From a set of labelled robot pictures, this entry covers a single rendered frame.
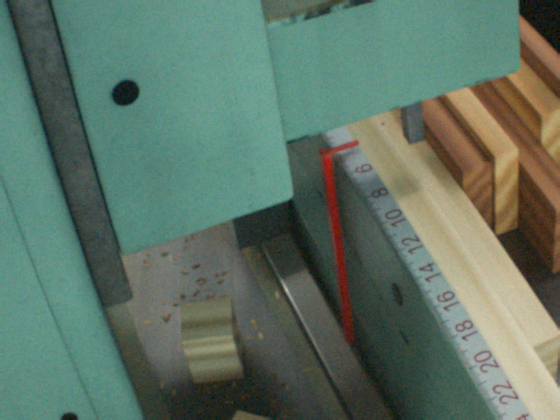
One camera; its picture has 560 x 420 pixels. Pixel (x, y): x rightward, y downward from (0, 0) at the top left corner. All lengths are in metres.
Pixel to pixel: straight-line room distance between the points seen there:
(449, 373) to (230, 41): 0.18
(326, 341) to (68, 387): 0.25
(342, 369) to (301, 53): 0.23
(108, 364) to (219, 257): 0.30
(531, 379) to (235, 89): 0.18
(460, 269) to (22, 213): 0.22
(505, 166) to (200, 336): 0.21
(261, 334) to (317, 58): 0.26
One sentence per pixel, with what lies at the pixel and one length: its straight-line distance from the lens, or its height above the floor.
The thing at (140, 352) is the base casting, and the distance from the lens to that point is 0.72.
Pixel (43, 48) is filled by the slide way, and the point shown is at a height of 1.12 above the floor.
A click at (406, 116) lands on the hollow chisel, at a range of 0.59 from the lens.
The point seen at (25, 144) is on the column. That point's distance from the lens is 0.39.
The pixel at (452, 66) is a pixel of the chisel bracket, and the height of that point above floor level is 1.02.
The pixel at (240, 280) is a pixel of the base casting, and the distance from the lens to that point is 0.75.
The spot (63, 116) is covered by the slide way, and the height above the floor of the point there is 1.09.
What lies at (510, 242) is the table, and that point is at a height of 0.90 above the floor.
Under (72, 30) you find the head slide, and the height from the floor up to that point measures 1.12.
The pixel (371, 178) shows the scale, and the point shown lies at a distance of 0.57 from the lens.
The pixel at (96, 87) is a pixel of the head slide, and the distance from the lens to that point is 0.43.
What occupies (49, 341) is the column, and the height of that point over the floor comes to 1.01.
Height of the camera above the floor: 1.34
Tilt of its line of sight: 43 degrees down
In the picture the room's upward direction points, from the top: 10 degrees counter-clockwise
